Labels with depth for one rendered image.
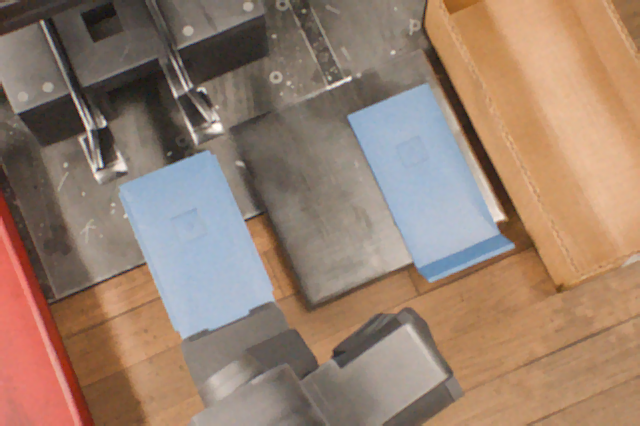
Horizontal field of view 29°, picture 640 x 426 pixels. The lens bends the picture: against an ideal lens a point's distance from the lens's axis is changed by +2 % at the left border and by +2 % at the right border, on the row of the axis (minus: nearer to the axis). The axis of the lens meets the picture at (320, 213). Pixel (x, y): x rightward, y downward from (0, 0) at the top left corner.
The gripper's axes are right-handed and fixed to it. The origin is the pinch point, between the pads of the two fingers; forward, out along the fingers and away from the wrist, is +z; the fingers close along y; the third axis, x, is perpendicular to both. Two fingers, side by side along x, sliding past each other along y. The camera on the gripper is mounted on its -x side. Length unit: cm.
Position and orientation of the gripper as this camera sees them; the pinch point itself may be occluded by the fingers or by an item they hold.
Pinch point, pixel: (236, 348)
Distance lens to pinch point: 86.3
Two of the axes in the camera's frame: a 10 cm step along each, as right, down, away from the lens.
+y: -3.4, -8.9, -2.9
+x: -9.1, 3.9, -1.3
